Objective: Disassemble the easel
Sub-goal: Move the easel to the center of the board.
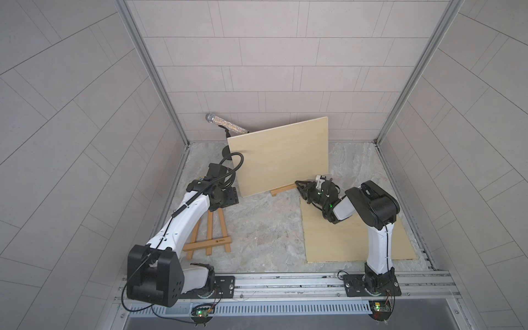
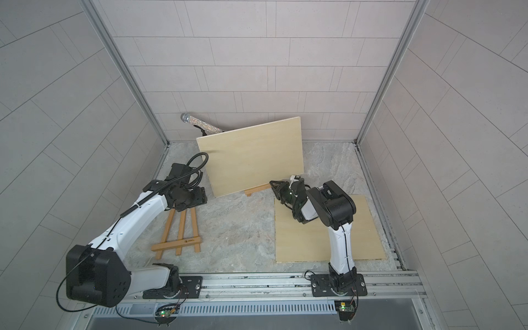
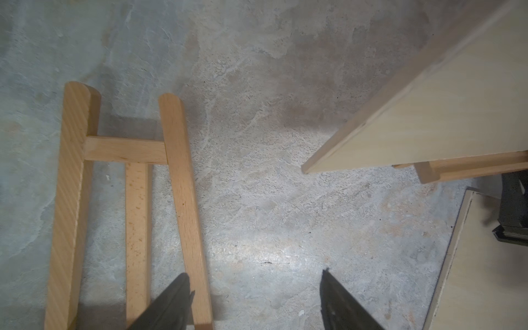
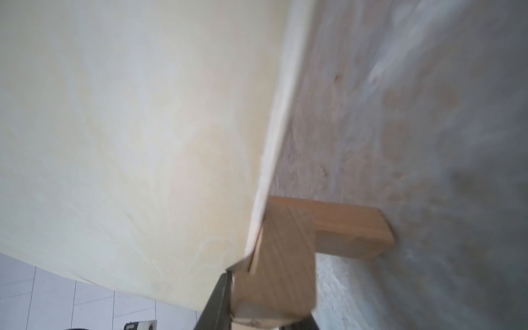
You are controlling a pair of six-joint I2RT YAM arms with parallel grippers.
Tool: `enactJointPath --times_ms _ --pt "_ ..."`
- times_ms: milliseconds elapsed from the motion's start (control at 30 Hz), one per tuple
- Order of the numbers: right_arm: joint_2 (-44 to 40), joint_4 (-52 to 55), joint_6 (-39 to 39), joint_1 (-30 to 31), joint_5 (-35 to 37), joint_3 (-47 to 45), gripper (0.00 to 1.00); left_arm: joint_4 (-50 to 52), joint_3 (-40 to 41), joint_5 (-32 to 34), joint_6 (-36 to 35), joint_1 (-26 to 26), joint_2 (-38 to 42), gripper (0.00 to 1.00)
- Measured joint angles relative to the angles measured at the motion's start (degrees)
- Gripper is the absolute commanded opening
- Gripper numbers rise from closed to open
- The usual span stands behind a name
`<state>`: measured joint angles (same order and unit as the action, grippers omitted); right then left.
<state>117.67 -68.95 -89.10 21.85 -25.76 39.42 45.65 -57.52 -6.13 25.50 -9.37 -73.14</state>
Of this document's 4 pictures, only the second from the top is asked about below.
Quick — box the plywood board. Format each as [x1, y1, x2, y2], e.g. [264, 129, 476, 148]
[197, 117, 304, 197]
[274, 195, 386, 263]

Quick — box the glitter microphone on stand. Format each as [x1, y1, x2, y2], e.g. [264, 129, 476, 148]
[181, 113, 224, 136]

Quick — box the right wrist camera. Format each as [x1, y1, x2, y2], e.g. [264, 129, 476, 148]
[290, 175, 302, 186]

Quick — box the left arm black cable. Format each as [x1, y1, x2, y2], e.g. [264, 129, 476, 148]
[55, 152, 210, 313]

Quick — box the right circuit board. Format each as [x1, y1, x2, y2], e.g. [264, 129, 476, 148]
[334, 300, 357, 322]

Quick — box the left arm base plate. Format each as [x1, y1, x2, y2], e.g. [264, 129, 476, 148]
[142, 276, 204, 300]

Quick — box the wooden easel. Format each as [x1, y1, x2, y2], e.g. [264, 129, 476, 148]
[244, 184, 271, 197]
[151, 208, 202, 261]

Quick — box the left circuit board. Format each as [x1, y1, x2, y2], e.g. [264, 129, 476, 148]
[154, 304, 180, 327]

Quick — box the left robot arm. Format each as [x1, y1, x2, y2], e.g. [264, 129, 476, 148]
[62, 163, 207, 307]

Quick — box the circuit board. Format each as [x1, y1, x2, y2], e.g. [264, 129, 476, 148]
[154, 304, 180, 327]
[334, 300, 357, 322]

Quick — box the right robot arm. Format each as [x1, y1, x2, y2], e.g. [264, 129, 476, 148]
[269, 175, 359, 296]

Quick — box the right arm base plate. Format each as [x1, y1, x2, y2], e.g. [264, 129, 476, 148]
[309, 274, 368, 297]

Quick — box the aluminium mounting rail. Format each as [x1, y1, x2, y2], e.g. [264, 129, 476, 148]
[78, 269, 428, 304]

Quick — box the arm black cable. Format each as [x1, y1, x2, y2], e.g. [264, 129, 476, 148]
[55, 152, 210, 313]
[288, 185, 356, 290]

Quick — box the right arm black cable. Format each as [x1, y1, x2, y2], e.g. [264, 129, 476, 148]
[288, 185, 356, 290]

